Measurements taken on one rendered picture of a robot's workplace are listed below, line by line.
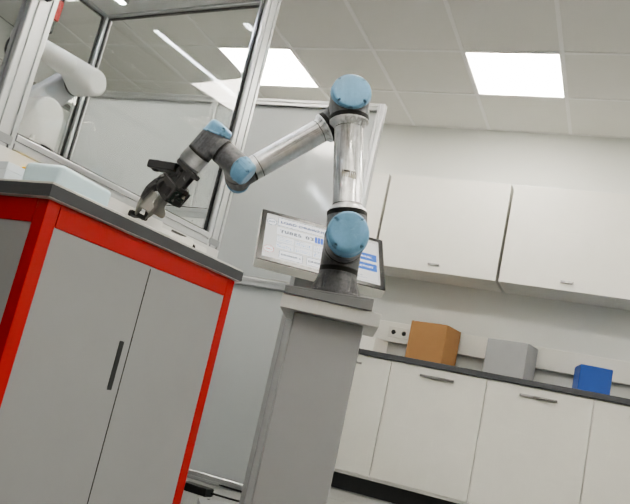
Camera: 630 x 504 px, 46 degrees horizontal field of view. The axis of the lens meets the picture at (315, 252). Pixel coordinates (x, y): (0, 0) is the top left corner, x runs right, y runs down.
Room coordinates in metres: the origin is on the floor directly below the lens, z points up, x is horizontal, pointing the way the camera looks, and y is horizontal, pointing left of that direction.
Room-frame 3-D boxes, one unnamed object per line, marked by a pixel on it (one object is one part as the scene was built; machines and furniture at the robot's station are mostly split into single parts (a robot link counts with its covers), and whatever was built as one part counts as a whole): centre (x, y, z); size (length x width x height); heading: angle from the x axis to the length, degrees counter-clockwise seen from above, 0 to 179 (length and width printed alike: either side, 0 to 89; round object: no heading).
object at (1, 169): (1.50, 0.66, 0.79); 0.13 x 0.09 x 0.05; 58
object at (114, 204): (2.18, 0.57, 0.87); 0.29 x 0.02 x 0.11; 149
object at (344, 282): (2.18, -0.08, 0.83); 0.15 x 0.15 x 0.10
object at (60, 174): (1.41, 0.50, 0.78); 0.15 x 0.10 x 0.04; 155
